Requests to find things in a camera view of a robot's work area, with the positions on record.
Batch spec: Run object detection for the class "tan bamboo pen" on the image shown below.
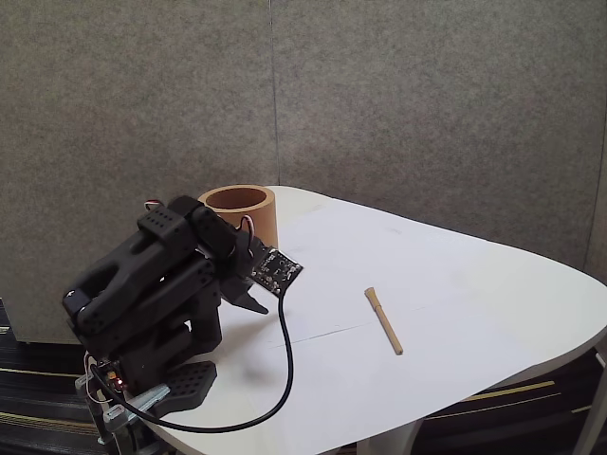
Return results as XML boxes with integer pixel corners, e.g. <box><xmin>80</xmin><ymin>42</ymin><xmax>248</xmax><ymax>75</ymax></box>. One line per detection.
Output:
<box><xmin>363</xmin><ymin>286</ymin><xmax>405</xmax><ymax>357</ymax></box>

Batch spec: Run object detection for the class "brown cork pen holder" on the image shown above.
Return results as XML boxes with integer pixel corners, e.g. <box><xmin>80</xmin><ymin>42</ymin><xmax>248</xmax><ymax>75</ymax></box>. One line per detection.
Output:
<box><xmin>197</xmin><ymin>185</ymin><xmax>279</xmax><ymax>250</ymax></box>

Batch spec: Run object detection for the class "white paper sheet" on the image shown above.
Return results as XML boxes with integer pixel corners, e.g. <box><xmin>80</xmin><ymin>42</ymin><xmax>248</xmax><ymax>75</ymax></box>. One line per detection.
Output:
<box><xmin>217</xmin><ymin>203</ymin><xmax>594</xmax><ymax>350</ymax></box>
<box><xmin>156</xmin><ymin>305</ymin><xmax>598</xmax><ymax>454</ymax></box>

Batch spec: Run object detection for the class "silver metal table clamp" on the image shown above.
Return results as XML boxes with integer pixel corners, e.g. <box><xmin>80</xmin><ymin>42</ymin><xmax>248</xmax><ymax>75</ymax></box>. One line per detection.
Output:
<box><xmin>75</xmin><ymin>376</ymin><xmax>171</xmax><ymax>455</ymax></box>

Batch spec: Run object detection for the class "motor controller board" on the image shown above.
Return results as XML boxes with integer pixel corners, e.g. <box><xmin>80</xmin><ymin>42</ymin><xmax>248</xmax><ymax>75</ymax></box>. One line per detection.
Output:
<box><xmin>92</xmin><ymin>360</ymin><xmax>130</xmax><ymax>393</ymax></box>

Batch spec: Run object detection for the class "white table leg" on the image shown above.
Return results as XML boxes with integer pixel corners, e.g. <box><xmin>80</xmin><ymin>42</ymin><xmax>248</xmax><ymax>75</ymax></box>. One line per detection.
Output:
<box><xmin>355</xmin><ymin>416</ymin><xmax>423</xmax><ymax>455</ymax></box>
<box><xmin>571</xmin><ymin>348</ymin><xmax>607</xmax><ymax>455</ymax></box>

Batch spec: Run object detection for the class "bare camera circuit board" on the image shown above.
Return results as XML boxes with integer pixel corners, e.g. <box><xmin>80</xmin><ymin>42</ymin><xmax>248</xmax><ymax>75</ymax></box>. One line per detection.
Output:
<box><xmin>249</xmin><ymin>246</ymin><xmax>305</xmax><ymax>298</ymax></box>

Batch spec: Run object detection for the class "black camera cable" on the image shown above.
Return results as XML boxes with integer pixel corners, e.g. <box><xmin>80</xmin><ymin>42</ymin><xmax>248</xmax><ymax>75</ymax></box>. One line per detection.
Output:
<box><xmin>89</xmin><ymin>288</ymin><xmax>295</xmax><ymax>433</ymax></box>

